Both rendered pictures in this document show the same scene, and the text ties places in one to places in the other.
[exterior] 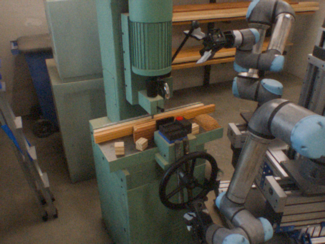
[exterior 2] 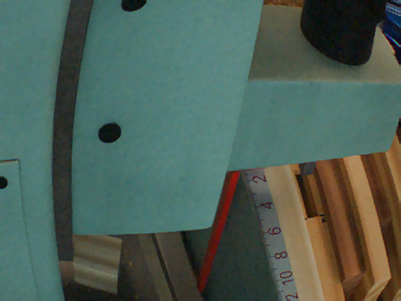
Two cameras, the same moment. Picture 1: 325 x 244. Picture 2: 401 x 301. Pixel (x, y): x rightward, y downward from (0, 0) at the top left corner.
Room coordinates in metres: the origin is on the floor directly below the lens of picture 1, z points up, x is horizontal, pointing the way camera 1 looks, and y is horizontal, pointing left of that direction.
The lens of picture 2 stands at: (1.28, 0.46, 1.41)
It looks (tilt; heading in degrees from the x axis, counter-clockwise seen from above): 49 degrees down; 276
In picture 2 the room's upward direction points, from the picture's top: 12 degrees clockwise
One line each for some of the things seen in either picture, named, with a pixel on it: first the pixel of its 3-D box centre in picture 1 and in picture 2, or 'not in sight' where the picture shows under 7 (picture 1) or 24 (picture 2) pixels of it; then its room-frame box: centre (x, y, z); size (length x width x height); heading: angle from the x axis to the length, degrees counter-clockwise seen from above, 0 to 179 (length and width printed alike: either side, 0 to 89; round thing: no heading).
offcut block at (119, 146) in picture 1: (119, 148); not in sight; (1.04, 0.18, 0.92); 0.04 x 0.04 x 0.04; 7
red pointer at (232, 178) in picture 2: not in sight; (226, 236); (1.29, 0.07, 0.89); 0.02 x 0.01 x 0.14; 28
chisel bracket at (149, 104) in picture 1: (151, 102); (299, 84); (1.28, 0.06, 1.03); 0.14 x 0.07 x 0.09; 28
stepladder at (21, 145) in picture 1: (19, 145); not in sight; (1.57, 0.92, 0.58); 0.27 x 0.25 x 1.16; 116
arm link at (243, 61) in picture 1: (246, 59); not in sight; (1.35, -0.39, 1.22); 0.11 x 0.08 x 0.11; 63
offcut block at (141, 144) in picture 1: (141, 144); not in sight; (1.08, 0.09, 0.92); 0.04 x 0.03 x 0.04; 149
